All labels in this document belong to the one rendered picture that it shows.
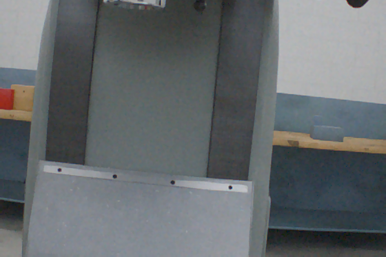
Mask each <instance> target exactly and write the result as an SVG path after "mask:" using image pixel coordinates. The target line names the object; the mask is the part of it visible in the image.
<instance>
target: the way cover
mask: <svg viewBox="0 0 386 257"><path fill-rule="evenodd" d="M72 181H74V182H73V183H72ZM78 188H79V189H78ZM70 189H73V190H70ZM156 190H158V192H157V191H156ZM190 192H191V193H190ZM225 193H228V194H225ZM253 193H254V181H240V180H237V181H233V180H225V179H217V178H202V177H194V176H179V175H171V174H157V173H149V172H140V171H134V170H126V169H112V168H109V169H108V168H104V167H94V166H90V165H76V164H69V163H59V162H55V161H42V160H39V163H38V169H37V175H36V182H35V186H34V194H33V197H32V207H31V213H30V222H29V225H28V227H29V228H28V237H27V240H26V248H25V250H26V251H25V254H24V257H199V256H200V257H250V255H251V235H252V214H253ZM47 194H48V196H47ZM199 196H200V197H199ZM87 197H88V199H86V198H87ZM225 197H227V198H225ZM233 197H234V198H233ZM232 198H233V199H232ZM118 201H120V202H118ZM63 202H64V203H63ZM107 205H108V207H107ZM241 206H242V207H243V208H242V207H241ZM46 207H48V210H47V209H46ZM241 209H242V210H243V212H242V211H241ZM136 210H137V211H136ZM168 212H170V213H168ZM135 216H136V218H135ZM99 219H101V220H99ZM239 219H241V221H240V220H239ZM147 220H148V221H147ZM63 222H64V224H63ZM170 223H171V224H170ZM65 225H67V226H65ZM73 226H74V227H75V228H74V227H73ZM102 226H104V227H102ZM57 229H59V230H60V231H58V230H57ZM186 231H187V232H186ZM202 231H203V232H202ZM39 234H41V235H39ZM103 235H104V236H103ZM64 237H65V238H64ZM64 244H65V246H64ZM58 254H59V255H58ZM116 254H119V255H116Z"/></svg>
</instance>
